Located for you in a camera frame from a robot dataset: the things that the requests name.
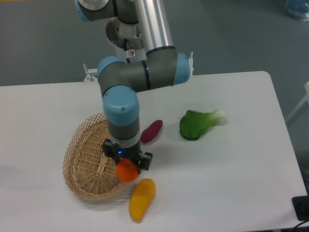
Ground woven wicker basket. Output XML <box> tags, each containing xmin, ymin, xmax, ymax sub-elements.
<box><xmin>63</xmin><ymin>113</ymin><xmax>126</xmax><ymax>201</ymax></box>

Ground orange fruit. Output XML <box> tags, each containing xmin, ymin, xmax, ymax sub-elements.
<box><xmin>116</xmin><ymin>158</ymin><xmax>140</xmax><ymax>182</ymax></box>

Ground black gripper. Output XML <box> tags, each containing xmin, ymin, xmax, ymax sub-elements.
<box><xmin>102</xmin><ymin>139</ymin><xmax>153</xmax><ymax>174</ymax></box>

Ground white table leg bracket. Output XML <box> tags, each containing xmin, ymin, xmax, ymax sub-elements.
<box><xmin>188</xmin><ymin>51</ymin><xmax>195</xmax><ymax>76</ymax></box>

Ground green bok choy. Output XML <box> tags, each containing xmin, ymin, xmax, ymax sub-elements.
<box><xmin>179</xmin><ymin>109</ymin><xmax>226</xmax><ymax>141</ymax></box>

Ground blue bag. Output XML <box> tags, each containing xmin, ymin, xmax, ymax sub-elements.
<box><xmin>285</xmin><ymin>0</ymin><xmax>309</xmax><ymax>21</ymax></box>

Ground white frame at right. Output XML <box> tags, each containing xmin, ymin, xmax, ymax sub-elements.
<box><xmin>285</xmin><ymin>82</ymin><xmax>309</xmax><ymax>127</ymax></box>

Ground yellow mango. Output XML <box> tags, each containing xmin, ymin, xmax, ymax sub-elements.
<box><xmin>128</xmin><ymin>178</ymin><xmax>156</xmax><ymax>223</ymax></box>

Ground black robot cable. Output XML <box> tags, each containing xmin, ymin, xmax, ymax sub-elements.
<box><xmin>123</xmin><ymin>38</ymin><xmax>132</xmax><ymax>64</ymax></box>

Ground black device at edge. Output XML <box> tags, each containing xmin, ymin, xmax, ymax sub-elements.
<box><xmin>292</xmin><ymin>196</ymin><xmax>309</xmax><ymax>221</ymax></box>

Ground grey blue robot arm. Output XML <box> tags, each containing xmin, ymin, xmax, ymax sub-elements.
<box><xmin>75</xmin><ymin>0</ymin><xmax>192</xmax><ymax>171</ymax></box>

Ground purple sweet potato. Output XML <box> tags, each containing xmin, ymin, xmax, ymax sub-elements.
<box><xmin>140</xmin><ymin>119</ymin><xmax>163</xmax><ymax>143</ymax></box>

